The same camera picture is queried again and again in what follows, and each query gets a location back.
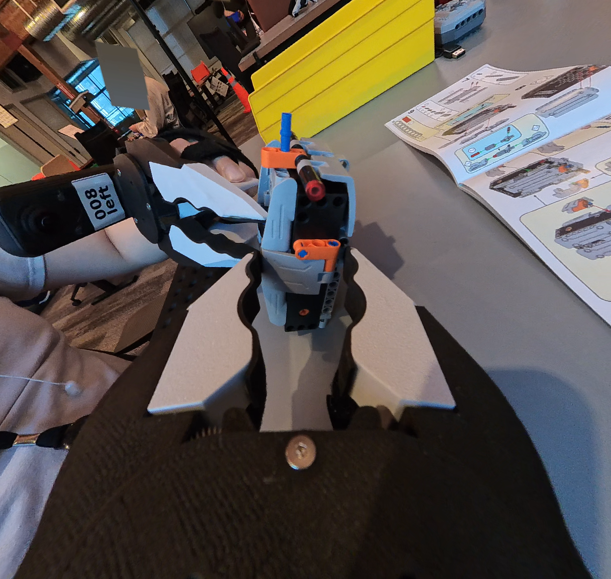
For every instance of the grey building block robot model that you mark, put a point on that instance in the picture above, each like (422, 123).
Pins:
(305, 216)

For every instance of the black perforated board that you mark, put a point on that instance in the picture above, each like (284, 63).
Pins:
(181, 292)

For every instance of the person's left hand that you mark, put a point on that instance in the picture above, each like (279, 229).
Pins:
(234, 171)

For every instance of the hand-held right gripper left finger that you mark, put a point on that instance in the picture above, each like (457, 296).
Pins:
(210, 354)

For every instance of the person's light shirt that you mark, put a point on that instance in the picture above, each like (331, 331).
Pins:
(47, 350)

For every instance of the grey battery box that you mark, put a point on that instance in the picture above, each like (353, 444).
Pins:
(458, 20)

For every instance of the black usb plug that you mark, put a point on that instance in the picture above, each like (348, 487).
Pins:
(453, 52)

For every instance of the person's left forearm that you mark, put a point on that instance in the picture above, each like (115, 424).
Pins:
(95, 254)

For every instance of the yellow plastic bin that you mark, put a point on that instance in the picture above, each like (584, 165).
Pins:
(343, 63)

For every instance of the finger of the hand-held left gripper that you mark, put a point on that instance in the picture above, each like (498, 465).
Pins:
(191, 252)
(200, 187)

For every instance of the orange traffic cone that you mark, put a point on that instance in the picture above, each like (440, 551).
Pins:
(238, 92)

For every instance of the open instruction manual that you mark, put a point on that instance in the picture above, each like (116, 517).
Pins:
(525, 159)

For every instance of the grey desk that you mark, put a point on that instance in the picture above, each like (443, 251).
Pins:
(429, 230)

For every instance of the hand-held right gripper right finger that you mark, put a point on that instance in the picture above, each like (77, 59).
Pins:
(405, 359)

